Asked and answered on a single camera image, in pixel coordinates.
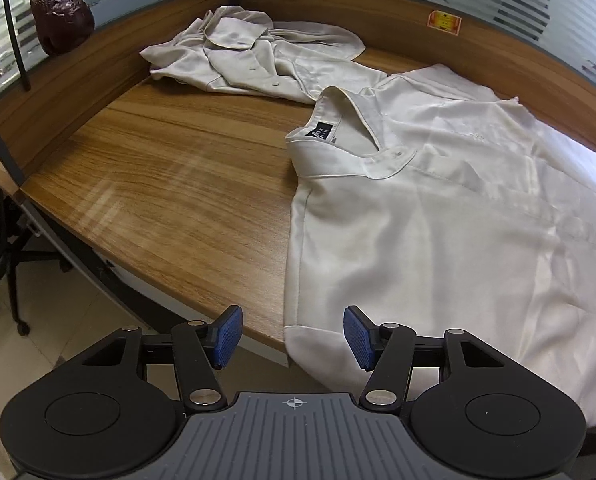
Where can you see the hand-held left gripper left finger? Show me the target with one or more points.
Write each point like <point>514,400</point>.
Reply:
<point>226,337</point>

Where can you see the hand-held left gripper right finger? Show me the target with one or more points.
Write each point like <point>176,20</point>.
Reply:
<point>360,337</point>

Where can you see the white collared shirt black label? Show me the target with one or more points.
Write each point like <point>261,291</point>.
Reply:
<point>428,210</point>

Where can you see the beige button shirt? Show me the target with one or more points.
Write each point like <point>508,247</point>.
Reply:
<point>258,55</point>

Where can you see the black office chair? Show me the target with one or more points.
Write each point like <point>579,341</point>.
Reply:
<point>7,260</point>

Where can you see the red yellow sticker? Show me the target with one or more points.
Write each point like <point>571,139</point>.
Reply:
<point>445,22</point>

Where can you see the dark red vase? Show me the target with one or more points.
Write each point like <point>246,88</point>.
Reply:
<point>60,20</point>

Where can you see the black metal frame post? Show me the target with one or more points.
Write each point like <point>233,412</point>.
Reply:
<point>0,145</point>

